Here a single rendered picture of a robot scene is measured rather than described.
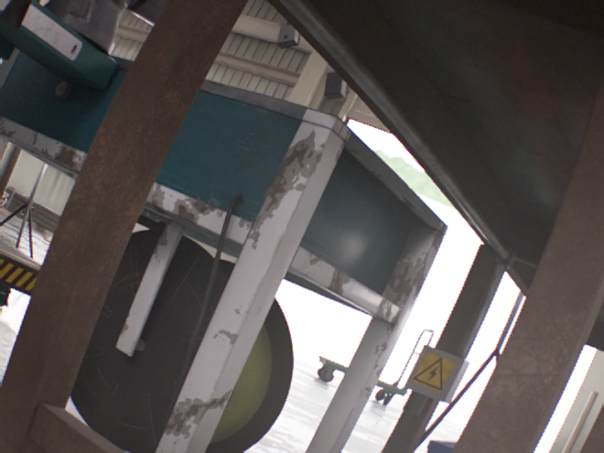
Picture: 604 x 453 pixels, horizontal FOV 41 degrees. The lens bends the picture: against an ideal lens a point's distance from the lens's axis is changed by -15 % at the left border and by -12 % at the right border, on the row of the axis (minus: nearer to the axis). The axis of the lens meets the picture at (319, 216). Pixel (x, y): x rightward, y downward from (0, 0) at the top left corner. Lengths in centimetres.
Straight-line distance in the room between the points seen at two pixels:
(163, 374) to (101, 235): 91
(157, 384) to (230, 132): 49
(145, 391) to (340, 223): 47
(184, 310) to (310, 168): 42
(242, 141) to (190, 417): 44
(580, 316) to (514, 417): 8
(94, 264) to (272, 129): 70
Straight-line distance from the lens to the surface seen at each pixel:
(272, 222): 134
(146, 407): 164
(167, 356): 163
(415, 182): 1171
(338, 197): 153
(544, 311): 57
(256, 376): 169
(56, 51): 150
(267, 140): 139
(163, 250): 163
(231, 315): 134
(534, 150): 128
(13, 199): 975
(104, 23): 157
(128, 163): 73
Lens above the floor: 44
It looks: 6 degrees up
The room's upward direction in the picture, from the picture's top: 25 degrees clockwise
